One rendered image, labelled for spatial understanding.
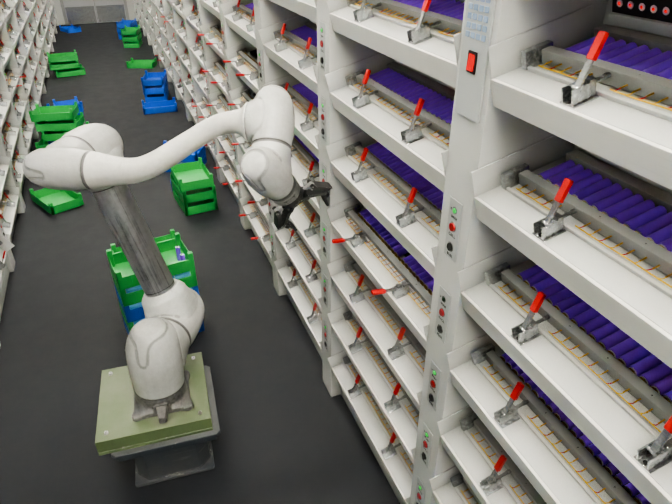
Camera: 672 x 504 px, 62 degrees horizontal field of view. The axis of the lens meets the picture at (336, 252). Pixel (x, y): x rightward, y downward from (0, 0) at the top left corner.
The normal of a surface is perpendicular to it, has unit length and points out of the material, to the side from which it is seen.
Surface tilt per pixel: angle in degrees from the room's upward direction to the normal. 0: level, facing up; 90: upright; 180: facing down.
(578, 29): 90
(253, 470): 0
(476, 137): 90
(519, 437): 15
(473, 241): 90
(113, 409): 2
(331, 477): 0
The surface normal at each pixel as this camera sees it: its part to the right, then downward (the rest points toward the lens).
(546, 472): -0.25, -0.77
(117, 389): 0.00, -0.88
